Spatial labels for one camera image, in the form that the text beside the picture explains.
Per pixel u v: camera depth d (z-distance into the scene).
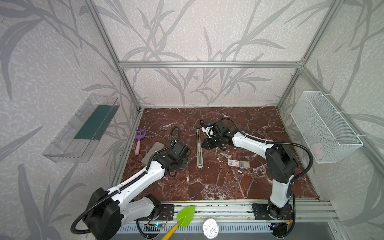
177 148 0.64
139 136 1.05
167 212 0.74
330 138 0.62
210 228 0.65
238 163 0.89
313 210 0.75
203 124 1.07
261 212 0.73
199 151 0.94
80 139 0.64
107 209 0.39
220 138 0.70
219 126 0.72
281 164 0.49
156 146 0.96
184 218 0.72
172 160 0.60
